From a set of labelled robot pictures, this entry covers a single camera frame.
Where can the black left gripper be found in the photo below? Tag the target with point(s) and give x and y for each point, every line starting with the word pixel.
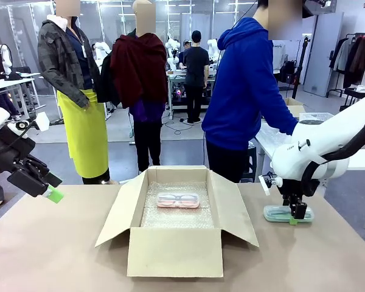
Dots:
pixel 27 179

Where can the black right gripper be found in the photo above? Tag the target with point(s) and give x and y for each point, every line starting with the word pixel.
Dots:
pixel 295 190

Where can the green clear glasses case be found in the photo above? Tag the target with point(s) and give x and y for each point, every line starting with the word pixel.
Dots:
pixel 275 213

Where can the pink clear glasses case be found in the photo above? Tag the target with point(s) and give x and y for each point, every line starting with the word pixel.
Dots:
pixel 178 200

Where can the person's right forearm blue sleeve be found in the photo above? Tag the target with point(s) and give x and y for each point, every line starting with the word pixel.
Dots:
pixel 284 118

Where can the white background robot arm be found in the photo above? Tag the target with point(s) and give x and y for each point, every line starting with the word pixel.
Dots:
pixel 171 51
pixel 102 51
pixel 6 57
pixel 213 48

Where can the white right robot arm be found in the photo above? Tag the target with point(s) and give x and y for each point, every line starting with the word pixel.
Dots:
pixel 322 130

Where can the brown cardboard shipping box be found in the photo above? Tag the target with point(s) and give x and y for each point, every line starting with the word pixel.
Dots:
pixel 173 252

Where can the yellow apron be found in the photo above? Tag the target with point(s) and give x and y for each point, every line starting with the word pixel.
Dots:
pixel 85 137

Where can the bubble wrap on side table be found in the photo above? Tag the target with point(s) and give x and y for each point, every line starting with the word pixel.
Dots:
pixel 270 137

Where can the mannequin with yellow apron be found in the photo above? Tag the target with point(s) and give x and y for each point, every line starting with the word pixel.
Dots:
pixel 84 105

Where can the white plastic basket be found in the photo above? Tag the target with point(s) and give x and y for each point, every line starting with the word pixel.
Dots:
pixel 316 116

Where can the small background cardboard box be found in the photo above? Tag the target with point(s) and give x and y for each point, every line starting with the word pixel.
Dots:
pixel 296 108

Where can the mannequin with red shawl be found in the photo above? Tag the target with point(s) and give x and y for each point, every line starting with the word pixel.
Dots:
pixel 147 143

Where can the white background desk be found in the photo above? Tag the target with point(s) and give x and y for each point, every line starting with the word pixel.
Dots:
pixel 9 83

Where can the clear bubble wrap sheet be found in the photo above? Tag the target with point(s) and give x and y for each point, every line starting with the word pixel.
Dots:
pixel 176 217

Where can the grey camouflage jacket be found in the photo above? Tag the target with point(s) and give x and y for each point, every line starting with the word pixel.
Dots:
pixel 57 61

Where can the person in blue hoodie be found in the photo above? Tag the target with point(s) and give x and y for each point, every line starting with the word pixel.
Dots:
pixel 240 91

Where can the black utility cart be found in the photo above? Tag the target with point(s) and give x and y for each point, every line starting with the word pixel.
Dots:
pixel 354 94

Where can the black tripod stand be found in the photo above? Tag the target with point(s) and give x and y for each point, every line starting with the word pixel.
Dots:
pixel 301 67

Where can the dark red shawl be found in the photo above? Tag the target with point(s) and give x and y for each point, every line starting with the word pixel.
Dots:
pixel 140 70

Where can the hanging white sweatshirt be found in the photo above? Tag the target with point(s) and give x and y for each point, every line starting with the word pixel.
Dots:
pixel 279 56

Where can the grey partition cabinet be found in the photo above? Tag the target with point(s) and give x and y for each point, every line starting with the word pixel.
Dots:
pixel 325 54

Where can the clothing rack with coats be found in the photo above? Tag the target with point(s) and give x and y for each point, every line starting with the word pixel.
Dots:
pixel 356 61

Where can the background workstation table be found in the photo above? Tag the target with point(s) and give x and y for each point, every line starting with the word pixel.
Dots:
pixel 176 76

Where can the person in black cap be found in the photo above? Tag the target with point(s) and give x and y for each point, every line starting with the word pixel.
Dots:
pixel 196 67

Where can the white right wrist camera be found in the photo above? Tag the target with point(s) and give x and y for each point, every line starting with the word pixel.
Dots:
pixel 269 182

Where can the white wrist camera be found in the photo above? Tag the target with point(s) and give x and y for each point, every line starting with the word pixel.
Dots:
pixel 42 121
pixel 269 182

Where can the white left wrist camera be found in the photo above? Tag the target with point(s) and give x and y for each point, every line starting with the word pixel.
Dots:
pixel 42 121

